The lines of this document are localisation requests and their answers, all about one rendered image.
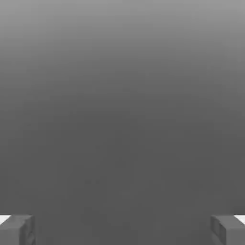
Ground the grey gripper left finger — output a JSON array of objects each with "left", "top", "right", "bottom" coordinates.
[{"left": 0, "top": 214, "right": 36, "bottom": 245}]

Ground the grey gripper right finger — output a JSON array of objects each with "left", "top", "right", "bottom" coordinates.
[{"left": 210, "top": 214, "right": 245, "bottom": 245}]

